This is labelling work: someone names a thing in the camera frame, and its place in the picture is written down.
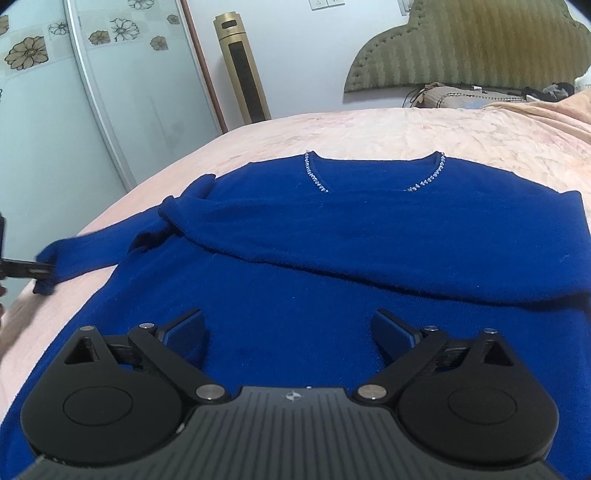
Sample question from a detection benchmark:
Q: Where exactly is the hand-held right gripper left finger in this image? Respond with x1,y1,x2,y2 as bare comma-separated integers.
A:
64,308,232,405

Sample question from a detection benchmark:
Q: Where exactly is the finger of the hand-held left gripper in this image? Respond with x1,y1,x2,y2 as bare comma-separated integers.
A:
0,258,54,280

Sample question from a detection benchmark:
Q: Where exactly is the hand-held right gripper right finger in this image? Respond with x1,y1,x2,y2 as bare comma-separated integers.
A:
353,308,525,405

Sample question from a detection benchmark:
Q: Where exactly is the blue knit sweater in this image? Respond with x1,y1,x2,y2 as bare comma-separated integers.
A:
0,150,591,480

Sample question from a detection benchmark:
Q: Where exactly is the black clothes pile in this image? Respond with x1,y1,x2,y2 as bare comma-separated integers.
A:
524,82,576,103

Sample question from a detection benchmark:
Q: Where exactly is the floral wardrobe door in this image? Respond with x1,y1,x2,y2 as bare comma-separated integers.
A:
65,0,220,195
0,0,134,296

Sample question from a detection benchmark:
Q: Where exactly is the pink floral blanket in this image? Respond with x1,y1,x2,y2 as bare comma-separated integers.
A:
0,99,591,416

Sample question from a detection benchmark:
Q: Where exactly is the brown pillow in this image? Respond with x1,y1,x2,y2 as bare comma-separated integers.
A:
416,83,532,110

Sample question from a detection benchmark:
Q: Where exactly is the gold tower air conditioner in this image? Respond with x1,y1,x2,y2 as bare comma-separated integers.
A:
213,13,272,125

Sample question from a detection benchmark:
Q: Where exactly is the orange quilt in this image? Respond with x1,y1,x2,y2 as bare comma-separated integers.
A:
480,89,591,139

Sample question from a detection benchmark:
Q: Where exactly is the green padded headboard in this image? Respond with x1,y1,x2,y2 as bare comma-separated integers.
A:
342,0,591,94

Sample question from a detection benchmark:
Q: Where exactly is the brown wooden wardrobe frame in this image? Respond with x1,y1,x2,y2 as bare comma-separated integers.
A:
180,0,228,134

